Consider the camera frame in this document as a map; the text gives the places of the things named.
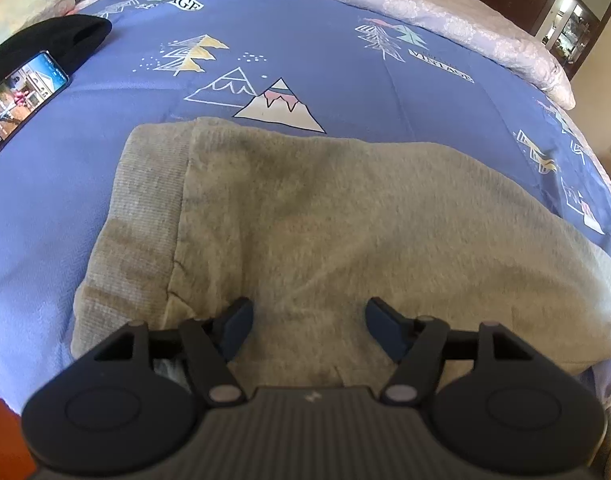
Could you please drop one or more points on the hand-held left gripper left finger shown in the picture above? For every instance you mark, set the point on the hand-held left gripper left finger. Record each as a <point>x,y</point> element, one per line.
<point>238,325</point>

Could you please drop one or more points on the smartphone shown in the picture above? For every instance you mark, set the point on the smartphone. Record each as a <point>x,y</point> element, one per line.
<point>22,97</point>

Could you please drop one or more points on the wooden bedside cabinet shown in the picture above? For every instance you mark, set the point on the wooden bedside cabinet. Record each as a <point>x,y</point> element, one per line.
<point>2,435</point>

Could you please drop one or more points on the grey sweatshirt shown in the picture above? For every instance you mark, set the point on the grey sweatshirt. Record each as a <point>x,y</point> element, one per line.
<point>310,210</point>

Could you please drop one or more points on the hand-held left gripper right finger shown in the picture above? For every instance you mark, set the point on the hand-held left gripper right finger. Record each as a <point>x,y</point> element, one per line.
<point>383,327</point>

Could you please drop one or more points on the black cloth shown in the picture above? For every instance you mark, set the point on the black cloth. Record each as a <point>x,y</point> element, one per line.
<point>60,37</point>

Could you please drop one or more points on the blue printed bedsheet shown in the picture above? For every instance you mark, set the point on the blue printed bedsheet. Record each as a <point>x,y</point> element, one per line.
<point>310,50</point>

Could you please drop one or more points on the glass display cabinet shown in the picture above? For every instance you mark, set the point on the glass display cabinet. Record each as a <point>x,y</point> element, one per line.
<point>573,25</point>

